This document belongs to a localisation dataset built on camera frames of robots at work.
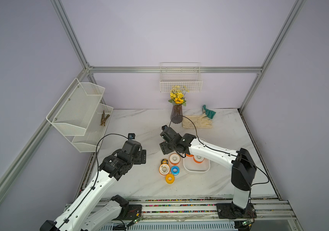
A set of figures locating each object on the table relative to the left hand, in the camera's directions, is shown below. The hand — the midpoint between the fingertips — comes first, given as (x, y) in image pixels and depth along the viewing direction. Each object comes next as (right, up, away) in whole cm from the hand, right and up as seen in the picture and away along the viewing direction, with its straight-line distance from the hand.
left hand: (133, 155), depth 76 cm
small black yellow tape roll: (+16, -7, +15) cm, 23 cm away
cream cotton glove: (+41, +19, +36) cm, 57 cm away
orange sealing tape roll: (+23, -6, +17) cm, 29 cm away
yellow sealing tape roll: (+19, -16, +10) cm, 27 cm away
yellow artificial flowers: (+24, +37, +17) cm, 48 cm away
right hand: (+19, +3, +10) cm, 22 cm away
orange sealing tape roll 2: (+16, -11, +11) cm, 22 cm away
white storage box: (+33, -10, +15) cm, 37 cm away
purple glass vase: (+25, +25, +29) cm, 45 cm away
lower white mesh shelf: (-30, +12, +17) cm, 36 cm away
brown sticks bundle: (-26, +21, +21) cm, 39 cm away
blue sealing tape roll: (+23, -12, +13) cm, 29 cm away
